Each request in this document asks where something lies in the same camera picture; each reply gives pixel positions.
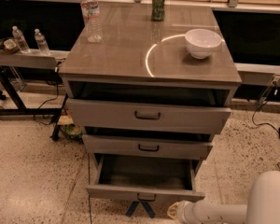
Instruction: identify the small water bottle left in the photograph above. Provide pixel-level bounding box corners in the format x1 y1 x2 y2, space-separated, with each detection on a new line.
12 26 31 53

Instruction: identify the grey drawer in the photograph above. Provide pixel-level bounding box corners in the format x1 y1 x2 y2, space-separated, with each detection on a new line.
82 134 213 160
66 99 231 134
87 154 205 203

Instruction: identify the small water bottle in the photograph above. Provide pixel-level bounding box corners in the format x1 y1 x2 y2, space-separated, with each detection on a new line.
35 29 50 56
12 26 31 53

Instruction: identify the grey bottom drawer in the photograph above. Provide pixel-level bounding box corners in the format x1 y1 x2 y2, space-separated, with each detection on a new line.
87 154 205 203

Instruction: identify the grey middle drawer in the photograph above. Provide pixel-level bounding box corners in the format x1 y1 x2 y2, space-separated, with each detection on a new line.
82 134 213 160

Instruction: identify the white ceramic bowl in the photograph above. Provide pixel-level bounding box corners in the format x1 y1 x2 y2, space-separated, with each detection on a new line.
185 29 222 59

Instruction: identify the green soda can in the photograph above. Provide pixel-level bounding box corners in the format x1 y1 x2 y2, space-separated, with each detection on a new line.
151 0 165 21

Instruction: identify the black frame side table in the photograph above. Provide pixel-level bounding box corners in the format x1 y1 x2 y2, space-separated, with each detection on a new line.
0 63 68 141

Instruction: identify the grey top drawer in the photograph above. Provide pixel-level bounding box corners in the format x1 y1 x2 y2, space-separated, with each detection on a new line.
66 99 231 134

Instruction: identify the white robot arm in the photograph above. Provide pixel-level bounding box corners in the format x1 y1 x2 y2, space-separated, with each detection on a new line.
167 171 280 224

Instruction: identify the small water bottle right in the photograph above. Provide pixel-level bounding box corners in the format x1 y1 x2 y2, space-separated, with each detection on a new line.
35 29 50 56

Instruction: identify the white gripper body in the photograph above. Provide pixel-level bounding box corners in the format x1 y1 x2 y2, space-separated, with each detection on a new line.
176 201 193 224

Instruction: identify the large clear water bottle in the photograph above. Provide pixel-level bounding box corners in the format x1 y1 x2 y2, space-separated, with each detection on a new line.
80 0 103 43

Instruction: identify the bowl with snacks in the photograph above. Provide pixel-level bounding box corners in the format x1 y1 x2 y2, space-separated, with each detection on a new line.
0 38 19 54

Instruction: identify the green bag under table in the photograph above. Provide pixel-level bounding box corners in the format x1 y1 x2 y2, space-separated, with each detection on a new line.
61 124 82 138

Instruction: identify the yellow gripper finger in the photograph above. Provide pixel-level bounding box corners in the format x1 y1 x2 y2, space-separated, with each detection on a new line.
167 202 179 219

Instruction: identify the grey drawer cabinet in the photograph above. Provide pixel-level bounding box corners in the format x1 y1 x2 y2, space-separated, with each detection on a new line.
58 2 243 173

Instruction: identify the blue tape cross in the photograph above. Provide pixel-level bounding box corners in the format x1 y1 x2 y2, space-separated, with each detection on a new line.
125 201 155 218

